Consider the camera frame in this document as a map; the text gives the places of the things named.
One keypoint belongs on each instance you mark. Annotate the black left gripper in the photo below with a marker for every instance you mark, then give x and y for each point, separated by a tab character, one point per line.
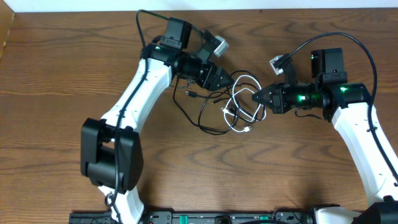
210	76

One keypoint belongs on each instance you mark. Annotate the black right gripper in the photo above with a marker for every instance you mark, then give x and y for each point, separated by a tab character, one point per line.
278	100

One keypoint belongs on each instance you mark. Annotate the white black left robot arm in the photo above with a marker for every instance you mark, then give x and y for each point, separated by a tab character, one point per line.
111	153

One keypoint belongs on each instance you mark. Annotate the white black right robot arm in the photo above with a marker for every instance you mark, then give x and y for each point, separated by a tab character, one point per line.
348	107

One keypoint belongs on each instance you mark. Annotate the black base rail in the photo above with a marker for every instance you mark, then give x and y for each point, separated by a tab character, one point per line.
163	217

